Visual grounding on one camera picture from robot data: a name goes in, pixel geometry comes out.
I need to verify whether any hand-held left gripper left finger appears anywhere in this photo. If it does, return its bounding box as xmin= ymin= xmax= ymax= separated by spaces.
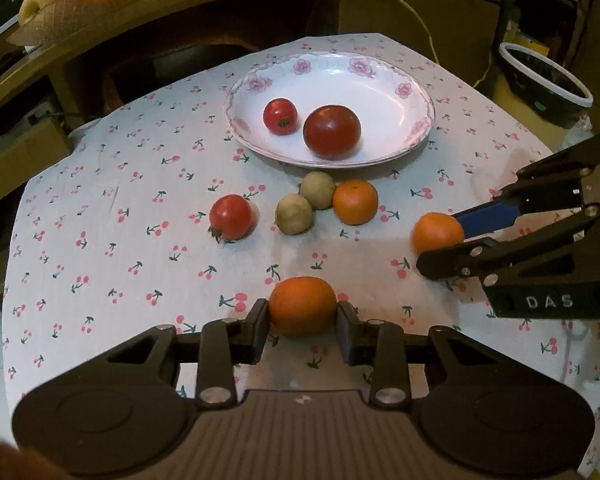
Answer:
xmin=105 ymin=301 xmax=272 ymax=409

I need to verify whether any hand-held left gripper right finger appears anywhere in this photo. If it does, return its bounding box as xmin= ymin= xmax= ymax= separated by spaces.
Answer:
xmin=336 ymin=301 xmax=502 ymax=409

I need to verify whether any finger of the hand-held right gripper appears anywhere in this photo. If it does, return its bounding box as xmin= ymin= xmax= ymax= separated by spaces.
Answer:
xmin=451 ymin=131 xmax=600 ymax=237
xmin=416 ymin=202 xmax=600 ymax=283

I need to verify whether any orange tangerine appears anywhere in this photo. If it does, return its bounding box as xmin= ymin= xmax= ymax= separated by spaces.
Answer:
xmin=332 ymin=179 xmax=380 ymax=226
xmin=268 ymin=276 xmax=339 ymax=337
xmin=411 ymin=212 xmax=466 ymax=256

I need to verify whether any red tomato with stem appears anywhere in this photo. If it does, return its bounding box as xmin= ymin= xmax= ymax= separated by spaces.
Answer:
xmin=208 ymin=194 xmax=258 ymax=244

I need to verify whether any brown kiwi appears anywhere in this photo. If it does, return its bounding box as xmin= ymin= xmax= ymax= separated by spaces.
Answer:
xmin=275 ymin=193 xmax=315 ymax=236
xmin=299 ymin=170 xmax=337 ymax=211

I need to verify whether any white floral plate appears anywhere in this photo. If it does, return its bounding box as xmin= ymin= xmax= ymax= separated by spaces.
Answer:
xmin=224 ymin=51 xmax=437 ymax=170

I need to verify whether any cherry print tablecloth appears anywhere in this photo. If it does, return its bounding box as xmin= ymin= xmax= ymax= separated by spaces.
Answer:
xmin=2 ymin=32 xmax=600 ymax=479

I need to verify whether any yellow trash bin black bag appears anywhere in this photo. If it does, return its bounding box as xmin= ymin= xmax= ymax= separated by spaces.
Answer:
xmin=497 ymin=42 xmax=595 ymax=131

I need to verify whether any large dark red tomato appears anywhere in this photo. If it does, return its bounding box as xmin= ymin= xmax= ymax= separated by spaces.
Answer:
xmin=303 ymin=104 xmax=363 ymax=161

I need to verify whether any small red tomato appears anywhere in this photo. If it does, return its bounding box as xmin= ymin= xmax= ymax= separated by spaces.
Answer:
xmin=263 ymin=98 xmax=299 ymax=136

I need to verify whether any glass dish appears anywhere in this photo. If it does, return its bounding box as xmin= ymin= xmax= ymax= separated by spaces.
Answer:
xmin=5 ymin=0 xmax=181 ymax=47

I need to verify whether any yellow cable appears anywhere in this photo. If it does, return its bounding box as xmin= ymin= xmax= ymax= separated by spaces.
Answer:
xmin=380 ymin=0 xmax=496 ymax=92

